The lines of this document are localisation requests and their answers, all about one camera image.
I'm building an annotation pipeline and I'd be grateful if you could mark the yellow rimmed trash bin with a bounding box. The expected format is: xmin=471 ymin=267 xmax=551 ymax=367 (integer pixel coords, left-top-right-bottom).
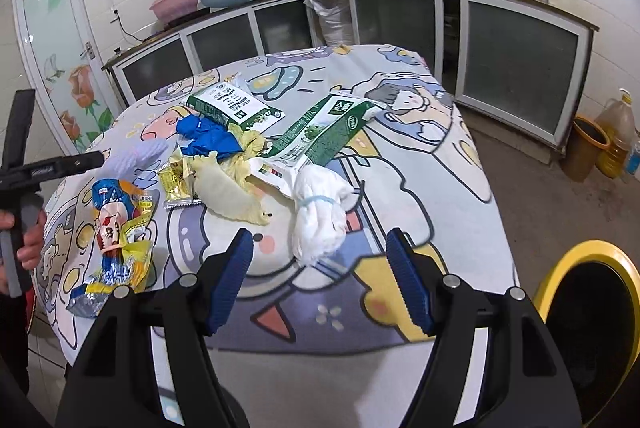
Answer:
xmin=532 ymin=240 xmax=640 ymax=428

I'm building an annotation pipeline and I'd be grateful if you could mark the yellow noodle packet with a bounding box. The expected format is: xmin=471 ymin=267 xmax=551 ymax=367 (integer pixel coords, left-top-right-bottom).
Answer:
xmin=67 ymin=228 xmax=153 ymax=319

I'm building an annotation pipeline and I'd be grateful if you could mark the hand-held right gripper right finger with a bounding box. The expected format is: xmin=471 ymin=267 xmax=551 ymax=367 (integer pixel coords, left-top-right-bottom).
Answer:
xmin=385 ymin=228 xmax=583 ymax=428

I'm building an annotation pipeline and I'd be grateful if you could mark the white plastic bag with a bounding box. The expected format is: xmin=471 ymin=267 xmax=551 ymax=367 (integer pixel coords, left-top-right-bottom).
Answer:
xmin=290 ymin=163 xmax=358 ymax=266

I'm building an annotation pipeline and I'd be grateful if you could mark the flower printed glass door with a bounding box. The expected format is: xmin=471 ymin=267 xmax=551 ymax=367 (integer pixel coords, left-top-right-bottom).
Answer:
xmin=10 ymin=0 xmax=118 ymax=154

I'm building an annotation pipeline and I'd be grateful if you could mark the person's left hand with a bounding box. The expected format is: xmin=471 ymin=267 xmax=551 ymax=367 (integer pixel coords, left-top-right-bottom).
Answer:
xmin=0 ymin=210 xmax=48 ymax=294

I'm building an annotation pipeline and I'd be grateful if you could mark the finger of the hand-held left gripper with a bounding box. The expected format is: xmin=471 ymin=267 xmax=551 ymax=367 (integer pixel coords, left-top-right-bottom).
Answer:
xmin=50 ymin=151 xmax=106 ymax=181

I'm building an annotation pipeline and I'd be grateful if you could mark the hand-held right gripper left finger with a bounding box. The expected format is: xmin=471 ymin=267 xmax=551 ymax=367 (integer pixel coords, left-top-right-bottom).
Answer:
xmin=55 ymin=228 xmax=256 ymax=428

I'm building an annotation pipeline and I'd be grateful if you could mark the pink plastic basin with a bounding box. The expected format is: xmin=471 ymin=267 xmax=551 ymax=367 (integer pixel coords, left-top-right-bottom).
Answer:
xmin=149 ymin=0 xmax=202 ymax=21

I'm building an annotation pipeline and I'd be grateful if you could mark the cartoon printed snack packet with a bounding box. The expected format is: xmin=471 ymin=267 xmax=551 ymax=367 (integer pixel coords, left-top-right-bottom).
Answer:
xmin=91 ymin=178 xmax=158 ymax=294

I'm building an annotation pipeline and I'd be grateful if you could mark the clear water bottle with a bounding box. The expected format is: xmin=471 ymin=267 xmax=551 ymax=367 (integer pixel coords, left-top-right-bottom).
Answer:
xmin=625 ymin=135 xmax=640 ymax=176

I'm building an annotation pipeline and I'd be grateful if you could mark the large cooking oil bottle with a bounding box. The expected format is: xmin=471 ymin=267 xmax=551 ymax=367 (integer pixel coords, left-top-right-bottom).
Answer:
xmin=595 ymin=89 xmax=637 ymax=179

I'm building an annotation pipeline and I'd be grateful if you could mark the large green milk carton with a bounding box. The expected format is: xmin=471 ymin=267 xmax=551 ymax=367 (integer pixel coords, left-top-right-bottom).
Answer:
xmin=252 ymin=92 xmax=388 ymax=199

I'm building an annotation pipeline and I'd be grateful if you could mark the small yellow snack wrapper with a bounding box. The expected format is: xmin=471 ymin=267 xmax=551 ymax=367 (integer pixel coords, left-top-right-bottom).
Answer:
xmin=157 ymin=148 xmax=203 ymax=209

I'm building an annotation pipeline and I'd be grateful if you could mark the brown plastic bucket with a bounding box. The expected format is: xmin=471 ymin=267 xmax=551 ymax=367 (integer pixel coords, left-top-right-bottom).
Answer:
xmin=560 ymin=115 xmax=612 ymax=183

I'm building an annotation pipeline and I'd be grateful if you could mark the blue glove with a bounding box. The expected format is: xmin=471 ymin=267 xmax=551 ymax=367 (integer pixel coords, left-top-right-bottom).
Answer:
xmin=175 ymin=114 xmax=246 ymax=159

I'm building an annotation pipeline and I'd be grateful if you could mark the white sack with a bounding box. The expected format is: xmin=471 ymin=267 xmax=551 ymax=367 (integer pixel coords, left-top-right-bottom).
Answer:
xmin=305 ymin=0 xmax=353 ymax=48

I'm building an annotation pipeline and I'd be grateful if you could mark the small green milk carton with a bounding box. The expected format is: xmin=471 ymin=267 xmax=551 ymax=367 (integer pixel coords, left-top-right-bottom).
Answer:
xmin=186 ymin=80 xmax=286 ymax=132

